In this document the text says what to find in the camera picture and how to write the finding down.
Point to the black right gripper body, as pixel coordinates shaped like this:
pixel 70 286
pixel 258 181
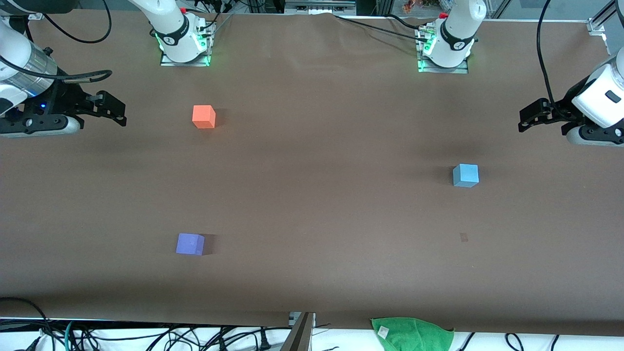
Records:
pixel 64 99

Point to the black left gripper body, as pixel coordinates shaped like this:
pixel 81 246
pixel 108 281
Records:
pixel 560 108

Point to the light blue foam block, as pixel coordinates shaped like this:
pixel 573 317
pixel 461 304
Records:
pixel 465 175

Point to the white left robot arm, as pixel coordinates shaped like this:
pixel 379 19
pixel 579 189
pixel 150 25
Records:
pixel 456 34

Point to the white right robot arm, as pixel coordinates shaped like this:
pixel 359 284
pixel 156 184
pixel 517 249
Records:
pixel 178 29

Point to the orange foam block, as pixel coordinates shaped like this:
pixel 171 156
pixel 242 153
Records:
pixel 203 117

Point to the purple foam block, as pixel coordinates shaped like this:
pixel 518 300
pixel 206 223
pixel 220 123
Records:
pixel 189 244

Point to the grey power strip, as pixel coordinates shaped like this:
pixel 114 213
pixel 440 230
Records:
pixel 319 6

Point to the green cloth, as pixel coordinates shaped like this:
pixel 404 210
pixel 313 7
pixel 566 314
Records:
pixel 414 335

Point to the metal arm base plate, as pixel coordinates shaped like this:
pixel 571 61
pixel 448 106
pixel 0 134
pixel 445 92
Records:
pixel 431 68
pixel 168 59

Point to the aluminium frame bracket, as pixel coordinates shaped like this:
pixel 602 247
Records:
pixel 598 31

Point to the grey metal post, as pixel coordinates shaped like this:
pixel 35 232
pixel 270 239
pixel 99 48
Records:
pixel 300 336

